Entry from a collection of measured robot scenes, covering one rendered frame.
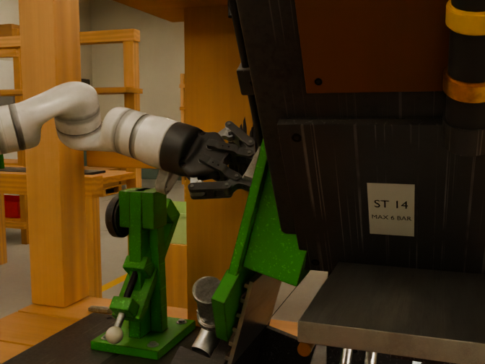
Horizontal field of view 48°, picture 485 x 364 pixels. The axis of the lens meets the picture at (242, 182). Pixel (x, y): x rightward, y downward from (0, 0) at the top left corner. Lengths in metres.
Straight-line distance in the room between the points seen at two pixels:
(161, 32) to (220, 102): 11.12
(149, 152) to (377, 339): 0.46
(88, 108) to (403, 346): 0.58
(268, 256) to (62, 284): 0.71
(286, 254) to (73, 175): 0.73
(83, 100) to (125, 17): 11.78
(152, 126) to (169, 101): 11.15
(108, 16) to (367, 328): 12.51
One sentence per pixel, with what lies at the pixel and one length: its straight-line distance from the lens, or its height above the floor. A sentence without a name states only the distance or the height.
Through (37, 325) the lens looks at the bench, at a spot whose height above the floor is 0.88.
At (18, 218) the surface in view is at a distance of 6.24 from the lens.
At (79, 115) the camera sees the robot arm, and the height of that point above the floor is 1.30.
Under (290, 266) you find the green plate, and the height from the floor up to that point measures 1.12.
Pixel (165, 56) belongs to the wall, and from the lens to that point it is 12.04.
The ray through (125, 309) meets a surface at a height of 0.98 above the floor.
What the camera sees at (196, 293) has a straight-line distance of 0.68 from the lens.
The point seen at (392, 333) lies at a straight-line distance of 0.45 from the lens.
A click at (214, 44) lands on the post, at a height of 1.43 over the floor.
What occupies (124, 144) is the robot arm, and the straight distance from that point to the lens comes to 0.82.
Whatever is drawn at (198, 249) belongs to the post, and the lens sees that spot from 1.09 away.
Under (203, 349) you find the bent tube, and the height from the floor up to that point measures 0.99.
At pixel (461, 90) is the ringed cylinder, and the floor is 1.31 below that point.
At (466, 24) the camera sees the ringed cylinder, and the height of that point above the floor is 1.36.
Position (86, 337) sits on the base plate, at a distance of 1.07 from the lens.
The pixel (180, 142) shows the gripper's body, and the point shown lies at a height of 1.26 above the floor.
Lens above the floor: 1.29
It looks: 6 degrees down
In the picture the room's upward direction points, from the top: straight up
